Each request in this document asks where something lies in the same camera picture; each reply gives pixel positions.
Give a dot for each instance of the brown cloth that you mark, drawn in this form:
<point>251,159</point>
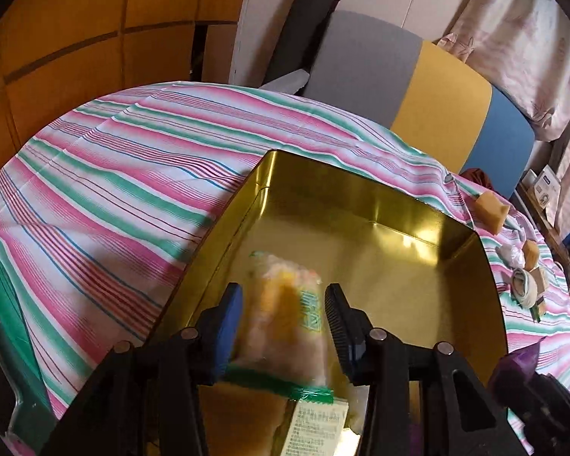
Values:
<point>477,175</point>

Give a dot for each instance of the wooden shelf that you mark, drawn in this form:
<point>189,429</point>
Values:
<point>546,221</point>

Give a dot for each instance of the wooden cabinet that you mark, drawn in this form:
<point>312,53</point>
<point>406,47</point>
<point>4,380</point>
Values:
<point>76,23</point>

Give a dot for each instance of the striped tablecloth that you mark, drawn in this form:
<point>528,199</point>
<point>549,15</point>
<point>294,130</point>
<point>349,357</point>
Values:
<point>123,175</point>

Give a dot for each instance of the white box with portrait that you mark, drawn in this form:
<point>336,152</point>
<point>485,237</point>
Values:
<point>546,187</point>

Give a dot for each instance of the green plastic stool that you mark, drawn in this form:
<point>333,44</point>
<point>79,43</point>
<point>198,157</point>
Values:
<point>0,304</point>

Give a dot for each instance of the pink patterned curtain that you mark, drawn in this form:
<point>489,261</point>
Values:
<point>517,47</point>

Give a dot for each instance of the purple packet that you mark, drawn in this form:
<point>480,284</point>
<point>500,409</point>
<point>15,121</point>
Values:
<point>520,358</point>

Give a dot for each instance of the clear packet green label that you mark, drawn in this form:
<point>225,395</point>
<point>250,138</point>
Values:
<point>285,323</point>

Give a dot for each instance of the grey yellow blue chair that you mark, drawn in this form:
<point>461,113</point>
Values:
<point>446,90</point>

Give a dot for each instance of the small yellow sponge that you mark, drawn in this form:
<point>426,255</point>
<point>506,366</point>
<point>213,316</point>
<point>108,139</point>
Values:
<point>532,252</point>

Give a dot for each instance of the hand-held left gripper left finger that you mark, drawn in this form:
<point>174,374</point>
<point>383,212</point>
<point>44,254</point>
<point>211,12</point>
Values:
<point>228,327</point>

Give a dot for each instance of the beige soap box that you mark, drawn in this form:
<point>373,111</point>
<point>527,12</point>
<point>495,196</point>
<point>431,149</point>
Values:
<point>544,278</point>

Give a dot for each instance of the gold tin box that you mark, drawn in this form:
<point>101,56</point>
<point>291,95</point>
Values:
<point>361,256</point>

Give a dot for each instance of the black rolled mat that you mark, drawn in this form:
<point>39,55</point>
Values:
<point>304,23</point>

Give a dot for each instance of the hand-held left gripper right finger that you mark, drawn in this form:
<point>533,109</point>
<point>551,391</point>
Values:
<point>335,327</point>

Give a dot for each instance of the pale green printed box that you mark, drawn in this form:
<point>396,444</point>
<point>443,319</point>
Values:
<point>313,425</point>

